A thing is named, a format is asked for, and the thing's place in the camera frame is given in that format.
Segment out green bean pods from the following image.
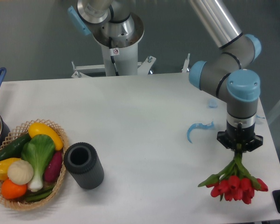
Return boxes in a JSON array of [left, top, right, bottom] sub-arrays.
[[24, 185, 54, 203]]

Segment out woven wicker basket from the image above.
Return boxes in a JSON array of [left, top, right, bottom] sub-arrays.
[[0, 119, 69, 211]]

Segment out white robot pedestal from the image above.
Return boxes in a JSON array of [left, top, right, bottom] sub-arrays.
[[71, 12, 191, 79]]

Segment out red tulip bouquet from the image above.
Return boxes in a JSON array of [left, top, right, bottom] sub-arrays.
[[198, 144, 268, 204]]

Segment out black cable on pedestal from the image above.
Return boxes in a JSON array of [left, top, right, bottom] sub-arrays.
[[108, 36, 120, 77]]

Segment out orange fruit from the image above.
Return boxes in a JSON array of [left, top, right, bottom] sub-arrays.
[[1, 179, 27, 199]]

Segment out purple sweet potato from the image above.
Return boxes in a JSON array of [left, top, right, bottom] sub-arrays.
[[44, 151, 63, 182]]

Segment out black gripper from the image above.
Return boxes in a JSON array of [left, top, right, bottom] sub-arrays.
[[217, 122, 263, 153]]

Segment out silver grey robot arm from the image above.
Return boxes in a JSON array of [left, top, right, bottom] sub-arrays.
[[67, 0, 263, 154]]

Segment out green bok choy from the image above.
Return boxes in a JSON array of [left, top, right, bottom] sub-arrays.
[[21, 134, 55, 192]]

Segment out yellow bell pepper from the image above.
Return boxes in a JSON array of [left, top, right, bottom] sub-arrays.
[[0, 158, 20, 181]]

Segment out light blue ribbon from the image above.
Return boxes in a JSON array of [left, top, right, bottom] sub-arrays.
[[187, 98, 266, 144]]

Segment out dark green cucumber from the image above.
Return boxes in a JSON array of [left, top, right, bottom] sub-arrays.
[[0, 133, 31, 161]]

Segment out cream white garlic bulb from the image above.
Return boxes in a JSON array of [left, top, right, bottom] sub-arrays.
[[7, 160, 34, 185]]

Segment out dark grey ribbed vase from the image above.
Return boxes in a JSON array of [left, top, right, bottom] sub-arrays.
[[64, 142, 104, 189]]

